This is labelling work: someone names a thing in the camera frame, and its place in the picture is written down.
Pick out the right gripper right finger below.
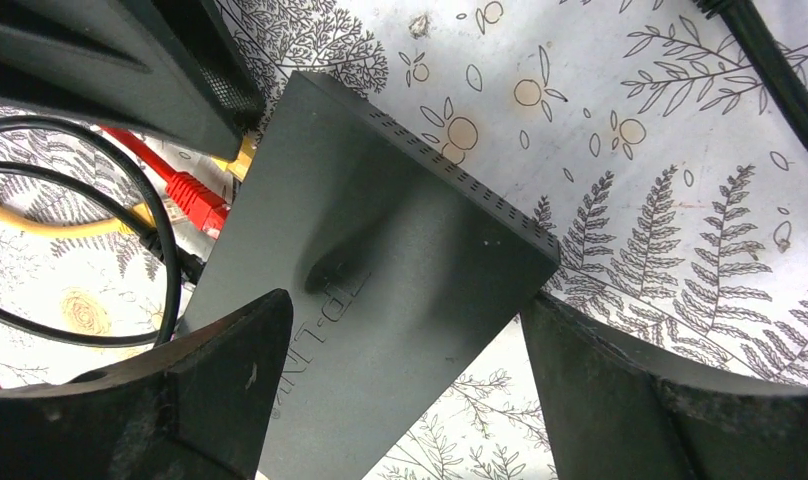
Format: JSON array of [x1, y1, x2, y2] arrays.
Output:
[[520, 294, 808, 479]]

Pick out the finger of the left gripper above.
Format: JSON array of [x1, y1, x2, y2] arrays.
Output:
[[0, 0, 266, 160]]

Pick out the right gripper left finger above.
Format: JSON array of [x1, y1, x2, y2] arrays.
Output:
[[0, 289, 293, 479]]

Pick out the black router box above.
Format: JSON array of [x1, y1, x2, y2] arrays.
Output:
[[185, 72, 559, 479]]

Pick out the black ethernet cable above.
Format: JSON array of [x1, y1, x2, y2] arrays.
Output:
[[692, 0, 808, 177]]

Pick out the black looped cable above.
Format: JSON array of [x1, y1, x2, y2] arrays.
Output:
[[0, 115, 207, 349]]

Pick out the yellow ethernet cable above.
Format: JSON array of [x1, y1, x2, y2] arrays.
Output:
[[0, 135, 258, 241]]

